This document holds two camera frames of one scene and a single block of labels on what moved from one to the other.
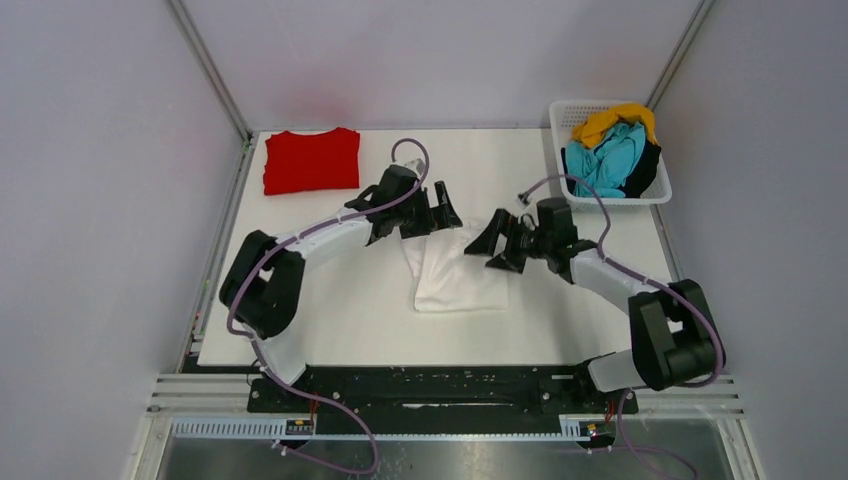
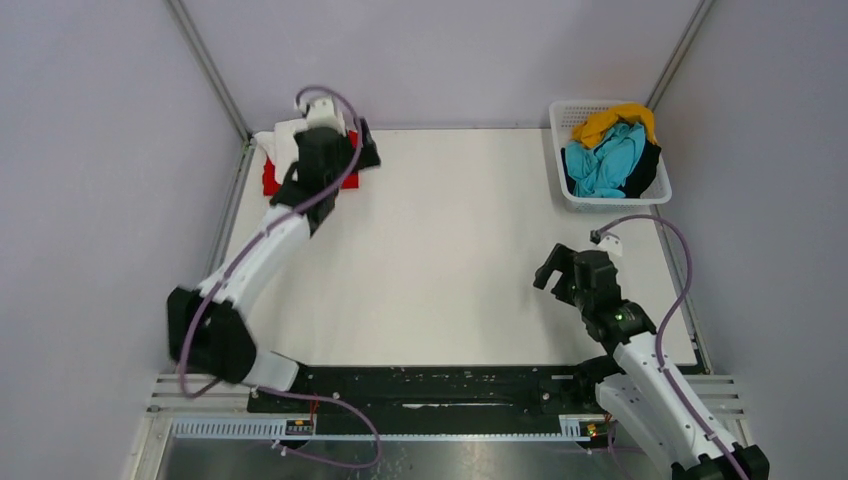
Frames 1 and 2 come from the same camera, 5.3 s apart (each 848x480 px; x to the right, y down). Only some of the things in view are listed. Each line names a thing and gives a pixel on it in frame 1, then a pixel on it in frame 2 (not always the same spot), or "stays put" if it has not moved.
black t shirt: (639, 179) stays put
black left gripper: (434, 219) → (366, 157)
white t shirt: (448, 279) → (280, 145)
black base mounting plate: (437, 391) stays put
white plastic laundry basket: (564, 115) stays put
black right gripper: (485, 244) → (559, 259)
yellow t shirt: (588, 131) stays put
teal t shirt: (605, 166) stays put
